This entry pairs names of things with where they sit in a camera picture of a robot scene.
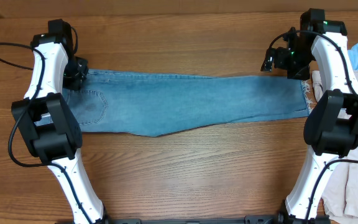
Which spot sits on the light blue denim jeans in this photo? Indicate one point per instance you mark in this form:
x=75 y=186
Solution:
x=156 y=104

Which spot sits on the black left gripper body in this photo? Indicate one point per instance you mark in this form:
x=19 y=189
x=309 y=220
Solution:
x=76 y=73

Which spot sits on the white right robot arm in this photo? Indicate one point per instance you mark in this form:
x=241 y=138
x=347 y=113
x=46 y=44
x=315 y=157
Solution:
x=331 y=129

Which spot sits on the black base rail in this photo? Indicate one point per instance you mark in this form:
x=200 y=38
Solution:
x=194 y=220

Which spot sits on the beige folded trousers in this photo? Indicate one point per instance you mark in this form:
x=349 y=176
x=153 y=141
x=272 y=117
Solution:
x=340 y=196

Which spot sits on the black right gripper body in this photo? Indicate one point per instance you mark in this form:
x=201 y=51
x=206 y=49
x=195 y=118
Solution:
x=296 y=61

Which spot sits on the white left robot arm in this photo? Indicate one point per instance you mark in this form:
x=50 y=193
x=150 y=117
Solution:
x=50 y=130

